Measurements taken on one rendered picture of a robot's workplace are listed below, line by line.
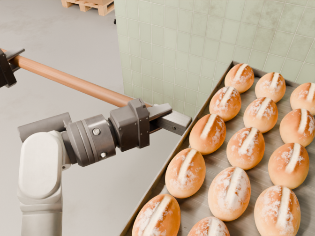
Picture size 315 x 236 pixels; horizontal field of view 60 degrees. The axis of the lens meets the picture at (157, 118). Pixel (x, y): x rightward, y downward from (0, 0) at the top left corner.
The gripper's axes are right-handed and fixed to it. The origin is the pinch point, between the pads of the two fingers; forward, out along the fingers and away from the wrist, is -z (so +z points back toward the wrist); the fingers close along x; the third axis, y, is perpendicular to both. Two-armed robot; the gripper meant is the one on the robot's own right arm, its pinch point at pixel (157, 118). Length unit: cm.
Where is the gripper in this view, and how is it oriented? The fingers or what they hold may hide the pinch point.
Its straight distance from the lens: 57.9
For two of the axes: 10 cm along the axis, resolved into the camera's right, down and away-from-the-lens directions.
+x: -0.1, 7.1, 7.0
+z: -9.0, 3.0, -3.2
